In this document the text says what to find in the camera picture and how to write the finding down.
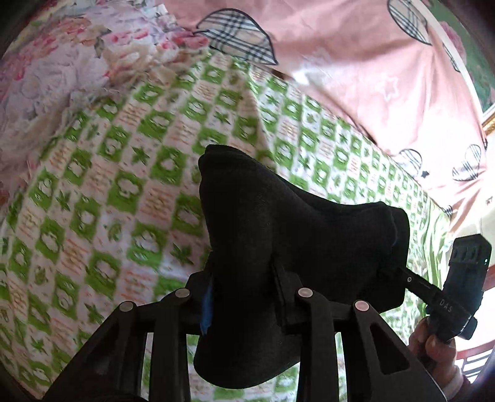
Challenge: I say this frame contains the red frame furniture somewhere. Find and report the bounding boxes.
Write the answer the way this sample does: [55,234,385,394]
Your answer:
[456,340,495,384]

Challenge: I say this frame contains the framed green floral picture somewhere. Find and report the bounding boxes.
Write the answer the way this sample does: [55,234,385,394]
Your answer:
[435,0,495,136]

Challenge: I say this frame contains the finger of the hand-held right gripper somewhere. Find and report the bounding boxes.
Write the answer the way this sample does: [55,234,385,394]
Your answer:
[381,266,442,307]

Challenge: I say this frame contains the black pants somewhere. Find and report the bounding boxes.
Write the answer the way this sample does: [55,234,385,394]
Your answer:
[192,144,411,390]

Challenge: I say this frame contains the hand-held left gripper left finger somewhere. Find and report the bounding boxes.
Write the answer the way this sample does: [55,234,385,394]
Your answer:
[44,270,213,402]

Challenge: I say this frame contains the person's right forearm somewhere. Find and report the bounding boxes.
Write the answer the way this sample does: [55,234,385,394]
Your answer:
[441,370,477,402]

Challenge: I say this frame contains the person's right hand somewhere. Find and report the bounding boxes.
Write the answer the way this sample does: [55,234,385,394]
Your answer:
[408,317,462,388]

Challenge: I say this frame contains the green checkered bed sheet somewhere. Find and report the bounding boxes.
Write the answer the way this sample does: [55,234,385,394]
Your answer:
[0,50,453,402]

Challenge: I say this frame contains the pink quilt with plaid hearts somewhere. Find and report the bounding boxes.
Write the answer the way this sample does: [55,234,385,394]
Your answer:
[160,0,495,234]

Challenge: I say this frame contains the pale floral blanket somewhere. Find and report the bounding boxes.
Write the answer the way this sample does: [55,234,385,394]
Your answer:
[0,0,211,203]

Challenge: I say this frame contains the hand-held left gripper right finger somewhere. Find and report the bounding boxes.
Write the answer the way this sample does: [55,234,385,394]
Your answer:
[272,264,445,402]

